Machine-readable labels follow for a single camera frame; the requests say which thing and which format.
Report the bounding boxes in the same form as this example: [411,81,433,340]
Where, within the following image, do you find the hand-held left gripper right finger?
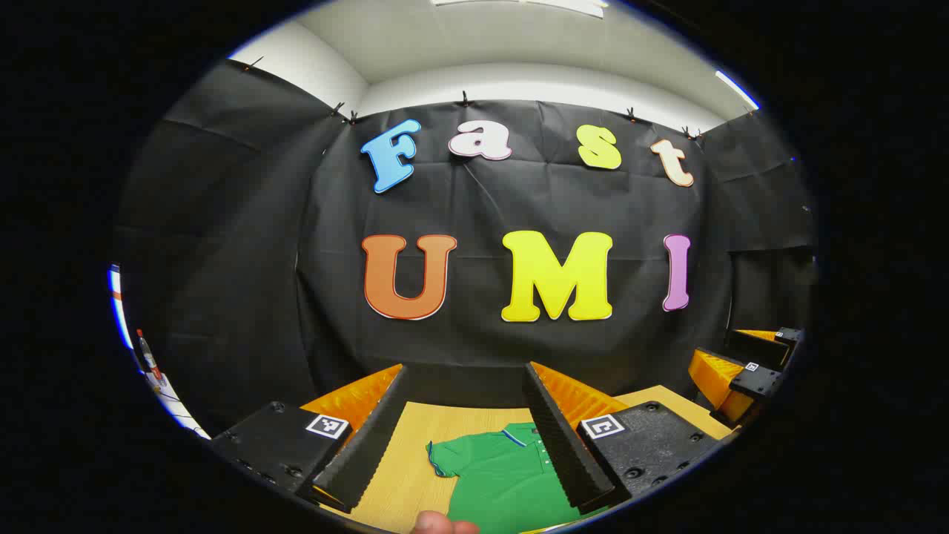
[523,361,724,516]

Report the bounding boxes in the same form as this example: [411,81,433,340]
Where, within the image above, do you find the white and red equipment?
[108,263,212,440]

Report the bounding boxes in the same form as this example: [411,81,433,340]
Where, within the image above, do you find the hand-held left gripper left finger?
[210,362,410,514]

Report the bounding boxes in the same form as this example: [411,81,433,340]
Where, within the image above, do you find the green T-shirt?
[426,423,605,534]

